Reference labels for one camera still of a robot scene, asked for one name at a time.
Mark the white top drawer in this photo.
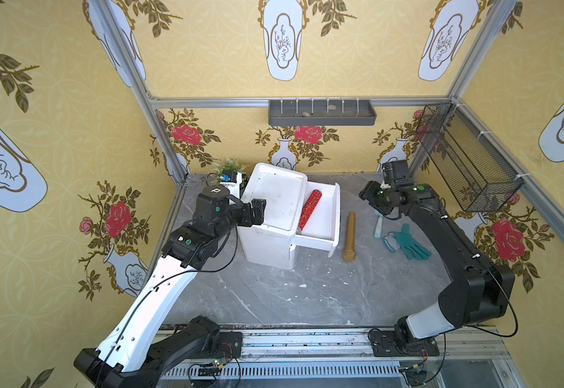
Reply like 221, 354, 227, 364
292, 181, 341, 258

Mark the black wire mesh basket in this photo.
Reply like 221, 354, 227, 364
416, 103, 524, 213

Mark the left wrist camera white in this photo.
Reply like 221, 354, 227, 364
220, 170, 243, 198

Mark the teal gardening glove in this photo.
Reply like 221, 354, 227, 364
384, 224, 431, 260

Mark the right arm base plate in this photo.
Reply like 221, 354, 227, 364
367, 328, 440, 358

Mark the red glitter microphone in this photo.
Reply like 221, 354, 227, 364
297, 189, 322, 234

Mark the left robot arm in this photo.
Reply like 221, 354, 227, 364
73, 185, 267, 387

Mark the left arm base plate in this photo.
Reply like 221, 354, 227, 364
187, 331, 243, 360

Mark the light blue garden fork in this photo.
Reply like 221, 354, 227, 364
373, 212, 384, 239

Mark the grey wall shelf tray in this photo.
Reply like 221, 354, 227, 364
267, 98, 377, 127

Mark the small green potted plant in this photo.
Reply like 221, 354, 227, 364
212, 158, 249, 187

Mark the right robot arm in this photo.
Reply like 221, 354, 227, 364
359, 160, 516, 347

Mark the white three-drawer cabinet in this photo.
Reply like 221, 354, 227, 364
238, 163, 308, 270

